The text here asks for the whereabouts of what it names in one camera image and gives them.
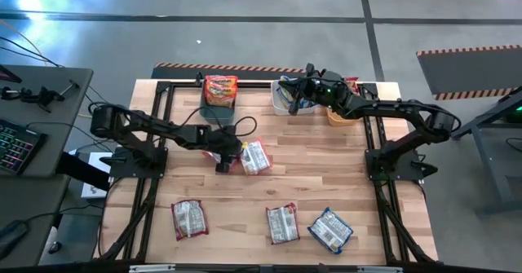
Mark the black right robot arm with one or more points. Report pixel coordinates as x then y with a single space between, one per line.
387 108

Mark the orange plastic bin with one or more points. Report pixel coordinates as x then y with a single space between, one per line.
338 120

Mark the red Maruchan noodle pack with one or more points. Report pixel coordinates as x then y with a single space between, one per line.
353 82
188 220
282 224

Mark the silver bracket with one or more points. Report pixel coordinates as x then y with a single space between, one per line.
151 268
379 269

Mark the black clamp tool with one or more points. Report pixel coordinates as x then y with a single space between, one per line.
32 98

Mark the black aluminium table frame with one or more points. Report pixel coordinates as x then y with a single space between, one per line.
253 84

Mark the black backlit keyboard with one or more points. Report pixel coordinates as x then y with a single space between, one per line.
16 146

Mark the black round floor object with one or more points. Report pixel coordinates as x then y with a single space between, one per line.
55 247

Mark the dark device on desk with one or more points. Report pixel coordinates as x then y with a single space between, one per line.
8 77

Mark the black computer mouse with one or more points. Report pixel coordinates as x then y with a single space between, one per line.
10 236

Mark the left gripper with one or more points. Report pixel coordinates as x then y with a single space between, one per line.
226 142

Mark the black computer with green light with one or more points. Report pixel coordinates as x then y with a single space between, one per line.
518 110

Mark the white box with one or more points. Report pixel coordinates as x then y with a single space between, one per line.
98 161

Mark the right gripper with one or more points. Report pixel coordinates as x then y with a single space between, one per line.
326 91

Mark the grey desk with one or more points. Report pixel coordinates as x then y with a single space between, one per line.
24 199
49 75

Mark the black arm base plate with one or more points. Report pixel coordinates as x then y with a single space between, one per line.
122 171
408 171

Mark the white plastic bin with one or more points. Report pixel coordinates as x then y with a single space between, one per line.
279 109

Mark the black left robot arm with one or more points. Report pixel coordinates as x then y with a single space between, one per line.
163 128

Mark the blue-grey plastic bin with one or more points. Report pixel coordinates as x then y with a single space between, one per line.
218 116

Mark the black floor mat striped edge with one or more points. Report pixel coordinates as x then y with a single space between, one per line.
469 71
179 73

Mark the black metal table frame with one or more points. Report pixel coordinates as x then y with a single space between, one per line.
463 129

